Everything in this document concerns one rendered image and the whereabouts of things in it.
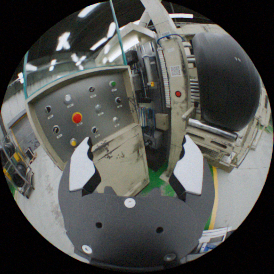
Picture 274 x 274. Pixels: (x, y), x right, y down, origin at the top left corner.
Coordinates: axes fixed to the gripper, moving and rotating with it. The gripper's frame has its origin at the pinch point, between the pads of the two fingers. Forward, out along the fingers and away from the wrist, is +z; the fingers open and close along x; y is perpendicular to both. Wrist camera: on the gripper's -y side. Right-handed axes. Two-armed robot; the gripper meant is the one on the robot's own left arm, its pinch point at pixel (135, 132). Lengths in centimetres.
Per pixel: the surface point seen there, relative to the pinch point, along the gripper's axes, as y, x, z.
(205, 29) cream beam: -72, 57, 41
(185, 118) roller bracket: 9.0, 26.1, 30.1
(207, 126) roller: 10.0, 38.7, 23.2
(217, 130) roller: 9.9, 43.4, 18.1
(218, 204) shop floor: 94, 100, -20
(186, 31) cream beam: -70, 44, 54
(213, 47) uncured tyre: -26.5, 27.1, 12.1
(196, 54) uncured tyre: -23.3, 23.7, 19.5
